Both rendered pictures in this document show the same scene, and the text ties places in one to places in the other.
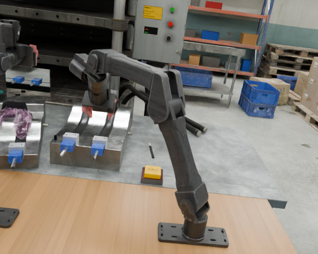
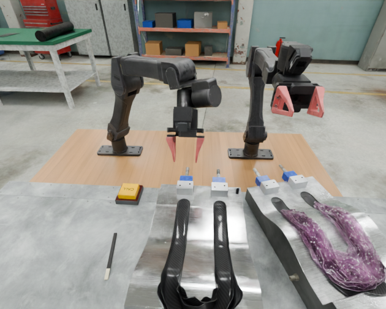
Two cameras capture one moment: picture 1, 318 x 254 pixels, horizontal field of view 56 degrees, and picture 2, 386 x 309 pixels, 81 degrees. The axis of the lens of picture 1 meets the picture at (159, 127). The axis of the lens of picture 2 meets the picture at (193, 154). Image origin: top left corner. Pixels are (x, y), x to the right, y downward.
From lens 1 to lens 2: 1.52 m
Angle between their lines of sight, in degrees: 121
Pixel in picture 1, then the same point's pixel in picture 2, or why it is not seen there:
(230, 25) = not seen: outside the picture
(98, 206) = (179, 165)
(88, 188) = not seen: hidden behind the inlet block
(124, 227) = (162, 153)
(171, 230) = (133, 150)
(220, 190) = (66, 187)
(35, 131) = (276, 218)
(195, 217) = not seen: hidden behind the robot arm
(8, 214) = (233, 153)
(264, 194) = (24, 186)
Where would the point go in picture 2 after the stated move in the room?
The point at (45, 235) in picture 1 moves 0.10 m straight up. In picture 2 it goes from (206, 147) to (207, 129)
